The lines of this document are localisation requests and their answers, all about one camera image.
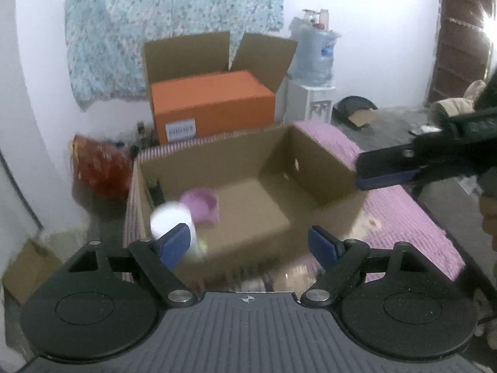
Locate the black cylindrical tube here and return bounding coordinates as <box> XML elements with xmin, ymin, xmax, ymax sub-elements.
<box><xmin>149</xmin><ymin>179</ymin><xmax>164</xmax><ymax>207</ymax></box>

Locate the white water dispenser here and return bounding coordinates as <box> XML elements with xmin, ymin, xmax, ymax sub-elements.
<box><xmin>285</xmin><ymin>77</ymin><xmax>336</xmax><ymax>125</ymax></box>

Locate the white pill bottle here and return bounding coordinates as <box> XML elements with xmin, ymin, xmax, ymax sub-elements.
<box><xmin>149</xmin><ymin>201</ymin><xmax>206</xmax><ymax>259</ymax></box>

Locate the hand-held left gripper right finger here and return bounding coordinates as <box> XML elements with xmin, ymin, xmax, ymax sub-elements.
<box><xmin>301</xmin><ymin>225</ymin><xmax>439</xmax><ymax>306</ymax></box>

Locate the small cardboard box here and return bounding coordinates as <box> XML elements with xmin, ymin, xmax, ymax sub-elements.
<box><xmin>2</xmin><ymin>239</ymin><xmax>65</xmax><ymax>306</ymax></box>

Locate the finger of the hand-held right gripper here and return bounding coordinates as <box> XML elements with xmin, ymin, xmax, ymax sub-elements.
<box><xmin>355</xmin><ymin>144</ymin><xmax>428</xmax><ymax>191</ymax></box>

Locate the orange box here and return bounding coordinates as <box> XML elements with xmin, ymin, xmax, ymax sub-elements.
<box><xmin>151</xmin><ymin>71</ymin><xmax>276</xmax><ymax>145</ymax></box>

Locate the tall-flapped cardboard box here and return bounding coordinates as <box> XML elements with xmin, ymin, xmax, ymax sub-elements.
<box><xmin>143</xmin><ymin>31</ymin><xmax>299</xmax><ymax>144</ymax></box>

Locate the brown wooden door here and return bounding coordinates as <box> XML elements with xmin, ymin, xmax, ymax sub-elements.
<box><xmin>427</xmin><ymin>0</ymin><xmax>495</xmax><ymax>105</ymax></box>

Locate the brown cardboard box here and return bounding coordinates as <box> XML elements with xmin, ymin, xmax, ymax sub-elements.
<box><xmin>123</xmin><ymin>123</ymin><xmax>367</xmax><ymax>292</ymax></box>

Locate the purple checkered tablecloth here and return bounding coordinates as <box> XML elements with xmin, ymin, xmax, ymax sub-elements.
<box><xmin>122</xmin><ymin>120</ymin><xmax>467</xmax><ymax>292</ymax></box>

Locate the pink plastic lid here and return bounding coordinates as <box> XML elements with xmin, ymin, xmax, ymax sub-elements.
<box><xmin>179</xmin><ymin>187</ymin><xmax>219</xmax><ymax>225</ymax></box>

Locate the person's right hand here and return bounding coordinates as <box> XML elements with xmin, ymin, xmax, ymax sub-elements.
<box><xmin>479</xmin><ymin>196</ymin><xmax>497</xmax><ymax>255</ymax></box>

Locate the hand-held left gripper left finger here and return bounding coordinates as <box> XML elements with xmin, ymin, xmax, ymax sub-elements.
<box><xmin>58</xmin><ymin>223</ymin><xmax>197</xmax><ymax>307</ymax></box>

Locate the flat cardboard piece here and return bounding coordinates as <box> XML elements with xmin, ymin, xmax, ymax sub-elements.
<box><xmin>345</xmin><ymin>109</ymin><xmax>377</xmax><ymax>128</ymax></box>

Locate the red patterned bag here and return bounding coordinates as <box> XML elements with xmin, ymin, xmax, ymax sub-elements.
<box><xmin>72</xmin><ymin>135</ymin><xmax>135</xmax><ymax>199</ymax></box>

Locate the white fluffy cloth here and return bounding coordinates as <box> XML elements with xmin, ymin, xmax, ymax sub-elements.
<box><xmin>430</xmin><ymin>97</ymin><xmax>476</xmax><ymax>125</ymax></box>

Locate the floral blue cloth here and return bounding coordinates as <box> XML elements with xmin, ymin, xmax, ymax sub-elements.
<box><xmin>64</xmin><ymin>0</ymin><xmax>286</xmax><ymax>111</ymax></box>

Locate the blue water jug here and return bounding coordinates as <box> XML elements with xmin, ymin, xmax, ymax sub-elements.
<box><xmin>289</xmin><ymin>23</ymin><xmax>336</xmax><ymax>86</ymax></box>

